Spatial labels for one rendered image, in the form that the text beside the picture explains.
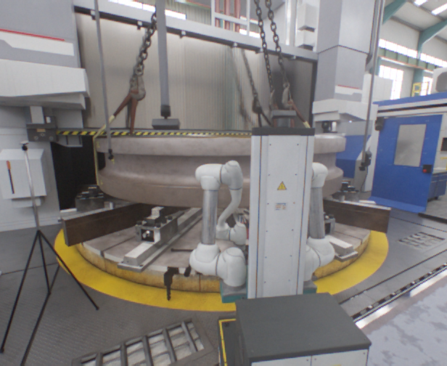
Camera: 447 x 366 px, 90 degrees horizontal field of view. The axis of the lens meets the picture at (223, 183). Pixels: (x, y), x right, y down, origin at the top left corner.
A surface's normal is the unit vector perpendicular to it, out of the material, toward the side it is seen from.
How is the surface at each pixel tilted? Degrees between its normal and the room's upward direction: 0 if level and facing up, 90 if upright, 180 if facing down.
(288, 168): 90
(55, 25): 90
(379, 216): 90
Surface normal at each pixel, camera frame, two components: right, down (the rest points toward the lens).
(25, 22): 0.46, 0.17
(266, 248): 0.11, 0.19
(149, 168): -0.40, 0.18
